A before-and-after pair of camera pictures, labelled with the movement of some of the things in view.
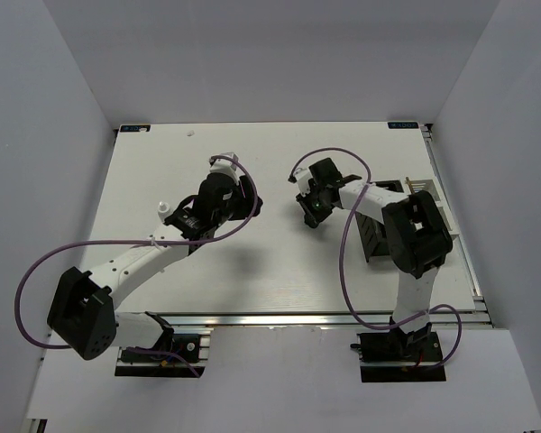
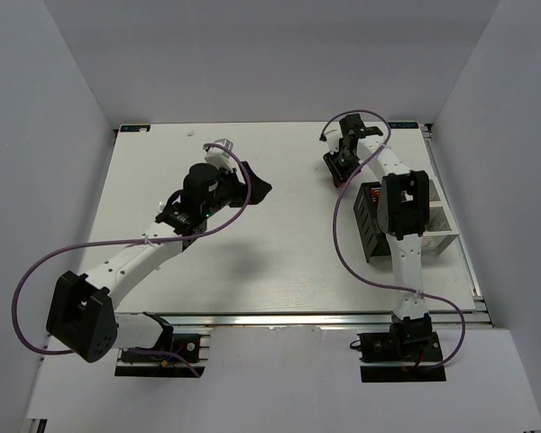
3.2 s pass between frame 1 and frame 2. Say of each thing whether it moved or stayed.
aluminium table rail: stayed
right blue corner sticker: stayed
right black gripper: moved
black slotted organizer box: stayed
